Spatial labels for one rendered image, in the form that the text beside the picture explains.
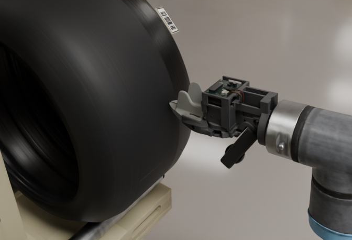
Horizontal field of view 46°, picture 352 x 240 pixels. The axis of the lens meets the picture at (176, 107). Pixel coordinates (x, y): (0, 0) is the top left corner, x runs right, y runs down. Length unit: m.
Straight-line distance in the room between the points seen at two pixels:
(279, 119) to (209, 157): 1.94
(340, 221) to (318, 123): 0.16
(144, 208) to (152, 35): 0.49
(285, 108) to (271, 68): 2.95
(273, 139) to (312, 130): 0.06
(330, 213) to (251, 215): 1.59
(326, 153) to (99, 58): 0.38
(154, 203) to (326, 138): 0.60
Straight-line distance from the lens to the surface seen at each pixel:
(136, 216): 1.07
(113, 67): 0.70
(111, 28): 0.74
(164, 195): 1.12
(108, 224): 1.01
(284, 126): 0.63
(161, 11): 0.85
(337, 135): 0.61
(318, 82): 3.49
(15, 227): 0.91
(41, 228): 1.18
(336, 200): 0.66
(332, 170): 0.63
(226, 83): 0.71
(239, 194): 2.35
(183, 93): 0.73
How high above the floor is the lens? 1.67
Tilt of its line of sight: 34 degrees down
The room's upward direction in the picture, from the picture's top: straight up
